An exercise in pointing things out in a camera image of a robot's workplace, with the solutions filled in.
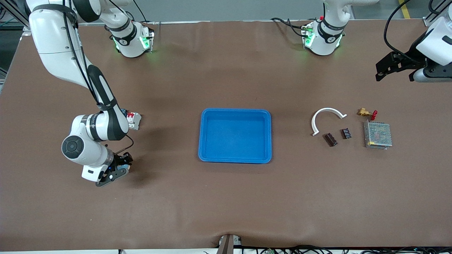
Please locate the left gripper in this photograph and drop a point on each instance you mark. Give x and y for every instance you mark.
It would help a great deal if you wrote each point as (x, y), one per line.
(406, 60)

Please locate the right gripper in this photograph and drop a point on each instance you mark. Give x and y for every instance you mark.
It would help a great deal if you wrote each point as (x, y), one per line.
(122, 161)

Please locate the light blue call bell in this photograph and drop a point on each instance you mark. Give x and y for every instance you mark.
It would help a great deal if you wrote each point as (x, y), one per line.
(127, 168)

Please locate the black capacitor block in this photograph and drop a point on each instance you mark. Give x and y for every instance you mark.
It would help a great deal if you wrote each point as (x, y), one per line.
(346, 133)

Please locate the brown electrolytic capacitor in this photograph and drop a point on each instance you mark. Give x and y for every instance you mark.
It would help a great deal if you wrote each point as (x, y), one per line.
(331, 139)

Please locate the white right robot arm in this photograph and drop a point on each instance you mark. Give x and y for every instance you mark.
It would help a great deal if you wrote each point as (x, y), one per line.
(53, 35)

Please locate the white red circuit breaker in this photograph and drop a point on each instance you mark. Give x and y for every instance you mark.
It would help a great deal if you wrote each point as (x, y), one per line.
(135, 121)

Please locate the metal mesh power supply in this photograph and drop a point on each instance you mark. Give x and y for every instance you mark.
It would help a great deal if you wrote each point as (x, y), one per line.
(378, 134)

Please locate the white curved plastic strip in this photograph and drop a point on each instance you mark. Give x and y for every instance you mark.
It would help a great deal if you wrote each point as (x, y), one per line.
(328, 109)

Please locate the blue plastic tray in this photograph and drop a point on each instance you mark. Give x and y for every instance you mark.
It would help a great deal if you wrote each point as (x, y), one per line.
(235, 137)

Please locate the metal table edge clamp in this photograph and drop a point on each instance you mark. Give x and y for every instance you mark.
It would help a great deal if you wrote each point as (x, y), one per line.
(229, 244)

